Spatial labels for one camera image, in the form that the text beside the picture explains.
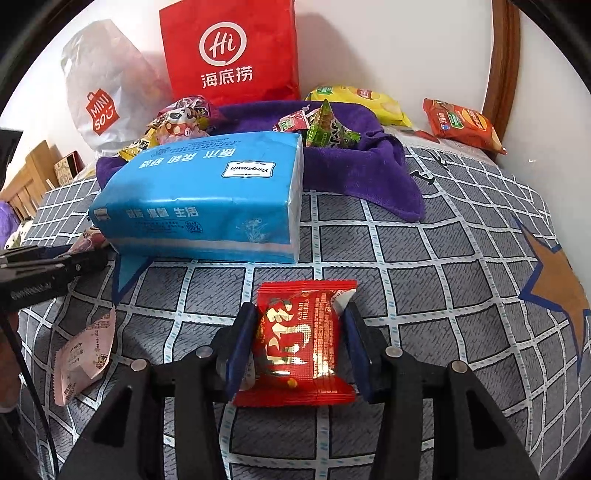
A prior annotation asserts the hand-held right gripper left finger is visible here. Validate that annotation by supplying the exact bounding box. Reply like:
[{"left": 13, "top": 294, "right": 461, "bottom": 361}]
[{"left": 58, "top": 302, "right": 259, "bottom": 480}]

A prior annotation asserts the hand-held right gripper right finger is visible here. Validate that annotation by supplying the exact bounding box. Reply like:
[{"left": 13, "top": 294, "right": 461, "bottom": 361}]
[{"left": 342, "top": 300, "right": 541, "bottom": 480}]

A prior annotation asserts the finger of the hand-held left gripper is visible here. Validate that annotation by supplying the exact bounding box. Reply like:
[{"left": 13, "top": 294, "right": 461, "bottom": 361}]
[
  {"left": 0, "top": 252, "right": 110, "bottom": 280},
  {"left": 0, "top": 244, "right": 70, "bottom": 262}
]

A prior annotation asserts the pink patterned snack packet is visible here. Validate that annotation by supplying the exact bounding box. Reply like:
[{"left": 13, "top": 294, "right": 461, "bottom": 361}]
[{"left": 69, "top": 227, "right": 112, "bottom": 254}]

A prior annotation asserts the red gold snack packet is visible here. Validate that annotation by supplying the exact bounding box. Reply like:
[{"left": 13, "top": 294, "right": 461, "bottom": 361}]
[{"left": 231, "top": 279, "right": 358, "bottom": 408}]

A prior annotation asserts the wooden bedside cabinet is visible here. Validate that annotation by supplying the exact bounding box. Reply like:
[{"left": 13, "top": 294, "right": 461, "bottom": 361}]
[{"left": 0, "top": 141, "right": 61, "bottom": 222}]

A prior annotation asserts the pale pink snack packet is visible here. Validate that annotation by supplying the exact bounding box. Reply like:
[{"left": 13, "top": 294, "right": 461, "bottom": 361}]
[{"left": 54, "top": 307, "right": 116, "bottom": 407}]

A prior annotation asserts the patterned dark red box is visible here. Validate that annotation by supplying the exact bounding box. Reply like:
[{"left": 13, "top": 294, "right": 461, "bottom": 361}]
[{"left": 53, "top": 150, "right": 86, "bottom": 186}]

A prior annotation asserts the grey checked bedsheet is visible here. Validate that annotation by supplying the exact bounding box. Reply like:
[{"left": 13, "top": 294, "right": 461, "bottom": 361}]
[{"left": 9, "top": 134, "right": 591, "bottom": 480}]

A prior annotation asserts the yellow black snack packet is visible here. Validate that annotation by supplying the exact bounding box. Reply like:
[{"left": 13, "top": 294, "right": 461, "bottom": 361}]
[{"left": 119, "top": 134, "right": 158, "bottom": 162}]

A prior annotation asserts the blue tissue pack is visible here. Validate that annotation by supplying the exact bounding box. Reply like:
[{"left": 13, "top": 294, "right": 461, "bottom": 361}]
[{"left": 88, "top": 130, "right": 305, "bottom": 264}]

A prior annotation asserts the purple towel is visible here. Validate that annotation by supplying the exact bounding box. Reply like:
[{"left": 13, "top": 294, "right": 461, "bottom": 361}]
[{"left": 95, "top": 100, "right": 426, "bottom": 221}]

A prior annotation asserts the white plastic shopping bag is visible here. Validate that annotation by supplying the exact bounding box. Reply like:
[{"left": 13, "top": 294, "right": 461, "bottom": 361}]
[{"left": 60, "top": 18, "right": 174, "bottom": 155}]

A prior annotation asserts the purple cartoon snack packet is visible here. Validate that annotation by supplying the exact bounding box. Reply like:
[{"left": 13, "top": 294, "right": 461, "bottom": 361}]
[{"left": 148, "top": 95, "right": 220, "bottom": 141}]

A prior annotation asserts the red green snack packet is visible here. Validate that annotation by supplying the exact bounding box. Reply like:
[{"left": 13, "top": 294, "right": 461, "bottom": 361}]
[{"left": 277, "top": 108, "right": 312, "bottom": 134}]

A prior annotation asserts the orange red snack packet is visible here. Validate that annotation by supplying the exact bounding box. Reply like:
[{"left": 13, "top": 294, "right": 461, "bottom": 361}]
[{"left": 422, "top": 98, "right": 506, "bottom": 155}]

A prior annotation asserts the yellow chips packet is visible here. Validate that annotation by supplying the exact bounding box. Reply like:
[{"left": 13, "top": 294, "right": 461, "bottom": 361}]
[{"left": 305, "top": 84, "right": 413, "bottom": 129}]

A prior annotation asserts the red paper bag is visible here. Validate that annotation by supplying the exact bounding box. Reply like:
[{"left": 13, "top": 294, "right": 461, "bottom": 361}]
[{"left": 159, "top": 0, "right": 301, "bottom": 108}]

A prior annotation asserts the black braided cable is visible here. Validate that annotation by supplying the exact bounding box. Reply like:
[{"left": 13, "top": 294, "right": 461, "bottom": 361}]
[{"left": 0, "top": 309, "right": 58, "bottom": 480}]

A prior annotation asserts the brown wooden frame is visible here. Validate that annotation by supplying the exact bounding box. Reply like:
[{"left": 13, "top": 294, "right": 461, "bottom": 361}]
[{"left": 482, "top": 0, "right": 522, "bottom": 162}]

